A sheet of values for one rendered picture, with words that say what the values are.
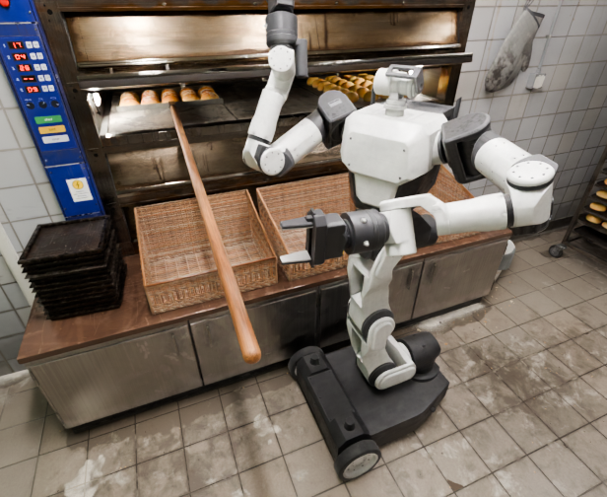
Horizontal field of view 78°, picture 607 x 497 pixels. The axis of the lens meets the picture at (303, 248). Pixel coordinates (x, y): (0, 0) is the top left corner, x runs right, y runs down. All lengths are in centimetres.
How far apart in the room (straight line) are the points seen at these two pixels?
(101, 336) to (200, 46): 123
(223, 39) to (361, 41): 65
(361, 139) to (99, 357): 131
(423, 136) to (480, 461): 146
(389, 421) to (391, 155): 116
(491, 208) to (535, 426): 157
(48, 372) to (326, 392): 113
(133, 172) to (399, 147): 126
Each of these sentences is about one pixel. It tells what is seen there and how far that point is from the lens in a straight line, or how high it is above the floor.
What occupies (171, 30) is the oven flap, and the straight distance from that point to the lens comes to 180.
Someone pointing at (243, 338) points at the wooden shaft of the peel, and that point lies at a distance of 65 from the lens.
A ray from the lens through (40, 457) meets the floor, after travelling 220.
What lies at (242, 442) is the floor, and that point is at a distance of 192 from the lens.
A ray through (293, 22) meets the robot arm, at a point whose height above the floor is 162.
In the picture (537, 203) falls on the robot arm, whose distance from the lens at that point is 82.
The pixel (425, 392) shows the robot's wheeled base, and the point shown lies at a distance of 192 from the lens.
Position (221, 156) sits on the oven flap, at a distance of 191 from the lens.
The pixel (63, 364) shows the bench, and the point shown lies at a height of 49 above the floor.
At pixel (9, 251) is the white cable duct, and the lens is 211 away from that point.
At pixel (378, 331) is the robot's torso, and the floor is 63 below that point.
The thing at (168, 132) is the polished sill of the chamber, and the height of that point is 117.
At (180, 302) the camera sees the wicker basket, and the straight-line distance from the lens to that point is 167.
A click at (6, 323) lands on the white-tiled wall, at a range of 239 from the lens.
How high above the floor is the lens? 167
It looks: 34 degrees down
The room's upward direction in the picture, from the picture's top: straight up
